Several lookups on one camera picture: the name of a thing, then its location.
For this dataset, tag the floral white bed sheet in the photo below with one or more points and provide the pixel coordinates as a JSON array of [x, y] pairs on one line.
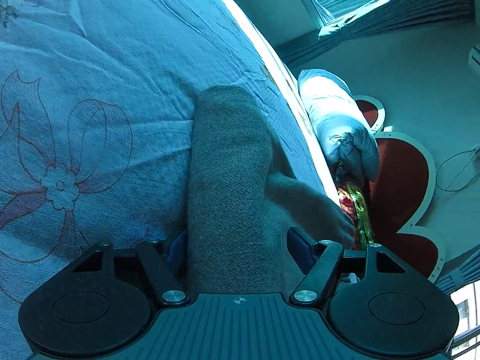
[[97, 107]]

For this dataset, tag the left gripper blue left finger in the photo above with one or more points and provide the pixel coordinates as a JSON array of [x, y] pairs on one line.
[[164, 263]]

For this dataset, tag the red heart shaped headboard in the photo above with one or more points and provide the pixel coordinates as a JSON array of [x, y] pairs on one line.
[[401, 195]]

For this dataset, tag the blue window curtain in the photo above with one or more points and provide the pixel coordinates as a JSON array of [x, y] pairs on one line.
[[374, 18]]

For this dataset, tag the dark grey fleece pants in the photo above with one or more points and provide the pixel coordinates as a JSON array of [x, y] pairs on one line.
[[243, 198]]

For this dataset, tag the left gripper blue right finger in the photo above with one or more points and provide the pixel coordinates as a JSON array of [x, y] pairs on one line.
[[318, 261]]

